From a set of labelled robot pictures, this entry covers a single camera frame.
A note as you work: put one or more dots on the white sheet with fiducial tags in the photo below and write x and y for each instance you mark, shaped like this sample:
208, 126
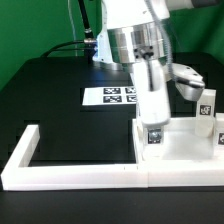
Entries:
109, 96

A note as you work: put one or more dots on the black cable thick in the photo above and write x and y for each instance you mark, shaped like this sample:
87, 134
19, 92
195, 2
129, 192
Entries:
68, 24

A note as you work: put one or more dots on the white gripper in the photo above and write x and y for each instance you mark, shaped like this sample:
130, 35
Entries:
152, 97

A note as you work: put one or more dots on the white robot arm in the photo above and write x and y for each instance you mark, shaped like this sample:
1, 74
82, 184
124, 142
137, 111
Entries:
133, 37

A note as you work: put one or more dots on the white square tabletop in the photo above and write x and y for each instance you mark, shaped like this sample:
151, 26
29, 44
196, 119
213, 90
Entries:
180, 142

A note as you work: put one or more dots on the white U-shaped obstacle fence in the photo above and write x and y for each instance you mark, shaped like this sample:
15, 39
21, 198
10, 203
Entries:
18, 175

